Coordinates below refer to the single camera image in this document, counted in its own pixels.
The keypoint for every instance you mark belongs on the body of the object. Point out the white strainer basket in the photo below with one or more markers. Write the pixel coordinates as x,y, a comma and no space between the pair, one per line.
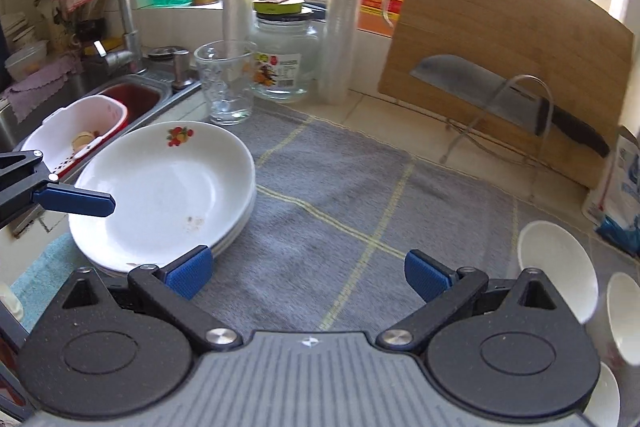
60,122

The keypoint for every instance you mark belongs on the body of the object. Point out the tall plastic wrap roll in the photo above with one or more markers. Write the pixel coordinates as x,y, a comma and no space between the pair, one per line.
345,7

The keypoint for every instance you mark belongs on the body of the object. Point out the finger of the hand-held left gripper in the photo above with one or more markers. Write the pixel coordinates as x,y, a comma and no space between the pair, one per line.
75,203

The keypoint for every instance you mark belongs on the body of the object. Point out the stained white fruit-print plate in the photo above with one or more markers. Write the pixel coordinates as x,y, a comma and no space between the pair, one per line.
165,187

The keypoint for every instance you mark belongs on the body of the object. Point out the bamboo cutting board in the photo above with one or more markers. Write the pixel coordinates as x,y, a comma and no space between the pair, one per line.
500,22

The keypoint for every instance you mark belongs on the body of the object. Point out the glass jar green lid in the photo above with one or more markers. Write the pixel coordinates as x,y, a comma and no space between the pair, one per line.
287,52

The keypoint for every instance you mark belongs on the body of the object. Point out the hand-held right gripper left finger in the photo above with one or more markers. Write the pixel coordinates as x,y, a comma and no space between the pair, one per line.
190,272

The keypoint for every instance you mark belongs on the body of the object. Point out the steel faucet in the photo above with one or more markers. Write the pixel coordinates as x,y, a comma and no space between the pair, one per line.
123,7

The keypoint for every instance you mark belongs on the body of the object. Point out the grey and teal dish mat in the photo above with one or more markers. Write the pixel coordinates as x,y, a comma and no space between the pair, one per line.
325,187

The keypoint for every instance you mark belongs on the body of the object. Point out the red basin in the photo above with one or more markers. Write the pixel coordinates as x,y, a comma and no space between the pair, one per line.
140,97

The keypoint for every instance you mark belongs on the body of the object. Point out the yellow sponge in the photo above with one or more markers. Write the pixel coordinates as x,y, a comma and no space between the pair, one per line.
114,42

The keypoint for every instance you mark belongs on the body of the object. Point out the white and blue pouch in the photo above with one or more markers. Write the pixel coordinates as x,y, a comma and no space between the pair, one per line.
622,187

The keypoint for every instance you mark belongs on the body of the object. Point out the clear glass mug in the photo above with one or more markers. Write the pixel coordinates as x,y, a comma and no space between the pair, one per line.
225,92

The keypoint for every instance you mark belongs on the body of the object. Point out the sink drain stopper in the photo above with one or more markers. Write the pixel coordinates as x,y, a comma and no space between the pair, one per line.
161,53

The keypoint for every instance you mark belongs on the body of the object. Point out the clear plastic bowl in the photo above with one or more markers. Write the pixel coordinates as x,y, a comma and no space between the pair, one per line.
25,62

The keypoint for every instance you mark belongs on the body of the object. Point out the steel sink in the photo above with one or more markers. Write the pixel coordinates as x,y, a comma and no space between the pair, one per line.
75,82

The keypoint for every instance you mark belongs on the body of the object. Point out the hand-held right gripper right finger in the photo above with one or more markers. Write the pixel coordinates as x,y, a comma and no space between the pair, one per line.
427,277

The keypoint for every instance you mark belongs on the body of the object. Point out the purple cloth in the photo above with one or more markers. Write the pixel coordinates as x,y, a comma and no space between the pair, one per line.
35,87

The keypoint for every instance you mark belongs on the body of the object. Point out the white ceramic bowl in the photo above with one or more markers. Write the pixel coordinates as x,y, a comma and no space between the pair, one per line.
627,317
555,252
606,397

